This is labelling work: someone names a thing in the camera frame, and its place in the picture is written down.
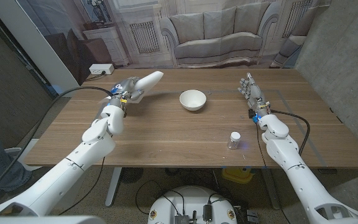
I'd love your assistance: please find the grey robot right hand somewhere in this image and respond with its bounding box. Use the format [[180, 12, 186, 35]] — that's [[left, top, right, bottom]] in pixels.
[[237, 72, 272, 118]]

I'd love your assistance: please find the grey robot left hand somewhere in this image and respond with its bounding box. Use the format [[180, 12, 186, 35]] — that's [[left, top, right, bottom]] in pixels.
[[108, 77, 145, 108]]

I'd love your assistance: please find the white paper sheet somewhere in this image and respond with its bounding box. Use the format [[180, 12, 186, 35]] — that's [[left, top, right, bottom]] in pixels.
[[98, 70, 165, 105]]

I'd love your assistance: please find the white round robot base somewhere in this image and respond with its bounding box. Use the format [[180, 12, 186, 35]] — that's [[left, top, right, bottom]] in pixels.
[[147, 185, 238, 224]]

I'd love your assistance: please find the small clear bottle white cap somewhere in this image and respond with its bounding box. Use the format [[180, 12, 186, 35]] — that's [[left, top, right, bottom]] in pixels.
[[227, 131, 242, 151]]

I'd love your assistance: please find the white ceramic bowl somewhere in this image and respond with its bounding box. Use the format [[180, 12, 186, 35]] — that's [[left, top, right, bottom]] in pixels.
[[179, 89, 207, 112]]

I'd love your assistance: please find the white power strip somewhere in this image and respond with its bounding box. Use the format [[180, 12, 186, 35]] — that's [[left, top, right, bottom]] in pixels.
[[88, 63, 115, 75]]

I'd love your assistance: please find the printed living room backdrop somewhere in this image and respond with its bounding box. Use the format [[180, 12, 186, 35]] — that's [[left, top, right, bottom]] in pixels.
[[16, 0, 332, 86]]

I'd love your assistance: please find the yellow plastic object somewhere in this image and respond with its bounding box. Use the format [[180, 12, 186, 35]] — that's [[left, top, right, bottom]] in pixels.
[[221, 167, 254, 184]]

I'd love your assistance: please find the black round floor fan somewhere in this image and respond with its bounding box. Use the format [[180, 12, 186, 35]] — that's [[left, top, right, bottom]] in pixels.
[[119, 167, 144, 184]]

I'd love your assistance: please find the white metal table leg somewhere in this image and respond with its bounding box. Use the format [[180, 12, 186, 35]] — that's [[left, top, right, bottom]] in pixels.
[[261, 167, 282, 211], [104, 167, 123, 208]]

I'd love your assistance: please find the white robot torso edge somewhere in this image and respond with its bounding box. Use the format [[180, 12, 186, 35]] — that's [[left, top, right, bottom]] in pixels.
[[0, 215, 107, 224]]

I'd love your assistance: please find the black power strip cord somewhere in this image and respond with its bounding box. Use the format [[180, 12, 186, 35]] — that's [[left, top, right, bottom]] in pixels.
[[85, 70, 107, 82]]

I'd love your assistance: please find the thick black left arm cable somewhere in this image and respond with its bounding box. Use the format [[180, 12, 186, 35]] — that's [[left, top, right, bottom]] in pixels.
[[0, 86, 114, 202]]

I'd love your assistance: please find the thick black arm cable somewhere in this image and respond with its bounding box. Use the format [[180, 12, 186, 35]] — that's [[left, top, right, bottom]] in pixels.
[[0, 86, 114, 202], [268, 109, 311, 156]]

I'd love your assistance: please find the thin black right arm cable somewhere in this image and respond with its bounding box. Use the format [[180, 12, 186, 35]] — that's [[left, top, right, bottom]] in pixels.
[[255, 123, 295, 224]]

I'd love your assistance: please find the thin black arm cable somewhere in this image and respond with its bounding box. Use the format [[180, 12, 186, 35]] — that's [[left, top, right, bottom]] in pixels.
[[255, 123, 295, 224], [57, 155, 106, 216]]

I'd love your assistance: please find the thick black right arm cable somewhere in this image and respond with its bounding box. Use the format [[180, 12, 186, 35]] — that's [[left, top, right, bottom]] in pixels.
[[268, 109, 311, 156]]

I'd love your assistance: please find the white wall pillar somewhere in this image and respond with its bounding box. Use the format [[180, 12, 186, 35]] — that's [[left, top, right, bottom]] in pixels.
[[0, 0, 80, 98]]

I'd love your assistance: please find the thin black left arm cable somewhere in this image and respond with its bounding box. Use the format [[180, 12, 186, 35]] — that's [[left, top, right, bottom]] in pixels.
[[57, 155, 106, 216]]

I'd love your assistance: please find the black looped floor cable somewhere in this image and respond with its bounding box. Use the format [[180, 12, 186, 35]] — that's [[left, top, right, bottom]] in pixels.
[[134, 179, 186, 216]]

